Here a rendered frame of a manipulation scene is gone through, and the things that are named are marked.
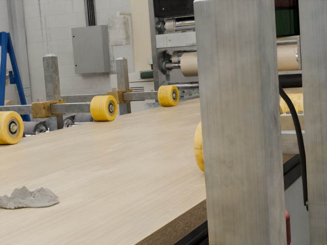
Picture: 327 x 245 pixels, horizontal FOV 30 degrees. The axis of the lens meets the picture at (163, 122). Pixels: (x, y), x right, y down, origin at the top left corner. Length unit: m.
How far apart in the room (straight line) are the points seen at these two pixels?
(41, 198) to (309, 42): 0.41
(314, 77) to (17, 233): 0.35
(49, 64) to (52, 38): 9.21
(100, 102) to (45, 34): 9.49
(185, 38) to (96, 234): 2.51
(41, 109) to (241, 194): 1.67
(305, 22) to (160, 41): 2.62
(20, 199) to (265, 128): 0.55
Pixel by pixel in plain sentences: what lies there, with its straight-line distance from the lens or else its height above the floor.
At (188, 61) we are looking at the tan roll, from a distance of 3.11.
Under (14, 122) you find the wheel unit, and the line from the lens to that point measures 1.52.
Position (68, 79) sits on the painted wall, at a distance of 11.08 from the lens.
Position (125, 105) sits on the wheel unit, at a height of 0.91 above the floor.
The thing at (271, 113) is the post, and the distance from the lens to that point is 0.33.
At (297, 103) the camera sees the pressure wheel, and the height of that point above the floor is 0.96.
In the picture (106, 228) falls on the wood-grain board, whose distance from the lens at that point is 0.66.
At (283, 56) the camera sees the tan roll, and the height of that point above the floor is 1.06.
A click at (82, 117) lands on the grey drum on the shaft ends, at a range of 2.95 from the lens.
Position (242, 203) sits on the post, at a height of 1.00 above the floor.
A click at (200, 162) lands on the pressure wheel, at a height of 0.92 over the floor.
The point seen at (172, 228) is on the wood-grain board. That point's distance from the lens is 0.68.
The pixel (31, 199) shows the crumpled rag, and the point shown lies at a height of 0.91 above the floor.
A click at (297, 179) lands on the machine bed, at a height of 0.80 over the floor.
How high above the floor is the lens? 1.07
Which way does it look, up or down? 6 degrees down
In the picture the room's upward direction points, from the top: 4 degrees counter-clockwise
